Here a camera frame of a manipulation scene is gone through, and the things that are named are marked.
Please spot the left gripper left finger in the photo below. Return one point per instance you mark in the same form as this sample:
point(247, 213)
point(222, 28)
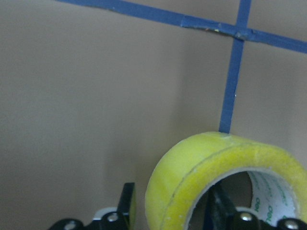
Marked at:
point(121, 217)

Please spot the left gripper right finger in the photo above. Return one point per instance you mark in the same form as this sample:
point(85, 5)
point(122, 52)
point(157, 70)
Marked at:
point(221, 214)

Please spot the yellow tape roll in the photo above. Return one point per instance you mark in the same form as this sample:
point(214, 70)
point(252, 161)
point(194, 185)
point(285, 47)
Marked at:
point(191, 167)

